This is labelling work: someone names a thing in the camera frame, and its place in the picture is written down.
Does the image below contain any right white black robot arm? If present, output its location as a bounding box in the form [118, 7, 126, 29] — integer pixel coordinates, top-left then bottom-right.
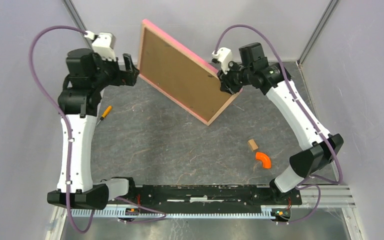
[212, 42, 344, 204]

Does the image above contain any orange handled screwdriver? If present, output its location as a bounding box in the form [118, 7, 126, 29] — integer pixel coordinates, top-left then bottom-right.
[96, 105, 113, 126]

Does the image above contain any purple cable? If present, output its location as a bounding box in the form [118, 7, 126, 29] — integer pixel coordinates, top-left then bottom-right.
[28, 25, 168, 234]
[213, 24, 344, 226]

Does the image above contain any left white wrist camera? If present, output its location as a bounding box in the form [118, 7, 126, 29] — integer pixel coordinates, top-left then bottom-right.
[84, 30, 118, 62]

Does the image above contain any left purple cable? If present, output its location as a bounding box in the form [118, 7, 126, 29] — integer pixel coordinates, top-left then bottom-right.
[28, 25, 168, 234]

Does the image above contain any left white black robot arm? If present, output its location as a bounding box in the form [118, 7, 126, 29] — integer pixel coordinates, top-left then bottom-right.
[47, 48, 139, 210]

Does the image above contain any small wooden block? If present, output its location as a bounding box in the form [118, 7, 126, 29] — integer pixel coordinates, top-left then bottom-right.
[247, 139, 259, 152]

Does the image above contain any orange curved pipe piece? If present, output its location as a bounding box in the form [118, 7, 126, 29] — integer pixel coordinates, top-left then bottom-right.
[255, 151, 272, 169]

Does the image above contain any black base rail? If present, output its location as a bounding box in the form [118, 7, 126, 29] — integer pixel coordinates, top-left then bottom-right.
[123, 184, 303, 214]

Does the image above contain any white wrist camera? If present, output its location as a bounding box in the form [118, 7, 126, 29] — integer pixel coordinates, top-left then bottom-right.
[84, 30, 118, 62]
[211, 47, 233, 75]

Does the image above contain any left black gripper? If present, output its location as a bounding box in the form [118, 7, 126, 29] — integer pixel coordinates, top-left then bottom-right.
[90, 50, 140, 91]

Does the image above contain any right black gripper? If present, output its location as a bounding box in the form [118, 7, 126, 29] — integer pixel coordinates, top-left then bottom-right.
[217, 59, 254, 95]

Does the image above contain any pink wooden photo frame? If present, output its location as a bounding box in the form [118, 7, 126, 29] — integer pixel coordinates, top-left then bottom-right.
[137, 19, 238, 126]

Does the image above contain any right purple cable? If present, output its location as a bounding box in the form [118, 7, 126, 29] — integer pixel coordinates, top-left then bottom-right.
[213, 24, 344, 226]

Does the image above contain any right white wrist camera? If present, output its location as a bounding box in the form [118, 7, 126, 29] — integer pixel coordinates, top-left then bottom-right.
[211, 47, 233, 75]

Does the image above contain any slotted aluminium cable duct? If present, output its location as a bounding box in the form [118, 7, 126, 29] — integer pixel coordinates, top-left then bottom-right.
[66, 206, 274, 220]

